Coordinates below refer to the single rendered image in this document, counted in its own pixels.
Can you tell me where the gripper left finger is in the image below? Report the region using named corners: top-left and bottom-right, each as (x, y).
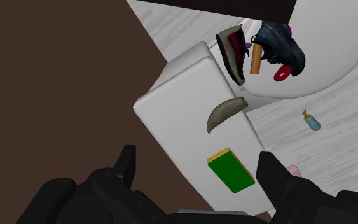
top-left (15, 144), bottom-right (173, 224)

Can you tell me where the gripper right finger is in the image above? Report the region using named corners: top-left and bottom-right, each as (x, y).
top-left (255, 151), bottom-right (358, 224)

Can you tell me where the pink object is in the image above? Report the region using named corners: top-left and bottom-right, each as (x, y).
top-left (286, 164), bottom-right (303, 178)

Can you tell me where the green and yellow sponge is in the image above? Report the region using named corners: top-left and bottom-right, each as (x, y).
top-left (207, 147), bottom-right (256, 194)

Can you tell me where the blue bottle with orange pump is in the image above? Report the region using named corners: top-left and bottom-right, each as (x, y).
top-left (301, 108), bottom-right (322, 132)

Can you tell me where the grey curved seal figure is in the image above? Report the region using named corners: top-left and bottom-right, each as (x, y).
top-left (206, 97), bottom-right (249, 134)

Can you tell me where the orange cylinder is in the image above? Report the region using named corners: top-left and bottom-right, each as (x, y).
top-left (249, 43), bottom-right (263, 75)

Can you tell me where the dark blue sneaker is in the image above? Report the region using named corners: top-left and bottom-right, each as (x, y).
top-left (250, 20), bottom-right (306, 78)

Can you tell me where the red and black sneaker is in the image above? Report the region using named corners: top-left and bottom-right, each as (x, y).
top-left (215, 25), bottom-right (252, 87)

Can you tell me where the red ring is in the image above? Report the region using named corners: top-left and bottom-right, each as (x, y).
top-left (273, 64), bottom-right (292, 83)

